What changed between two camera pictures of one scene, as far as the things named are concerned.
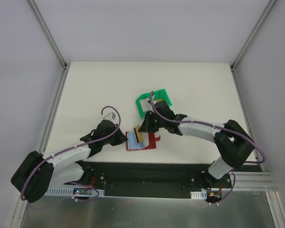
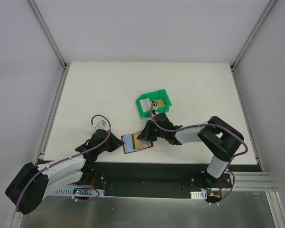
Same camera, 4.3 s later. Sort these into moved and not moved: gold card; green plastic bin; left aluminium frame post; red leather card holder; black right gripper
Moved: gold card; black right gripper; red leather card holder
Not moved: green plastic bin; left aluminium frame post
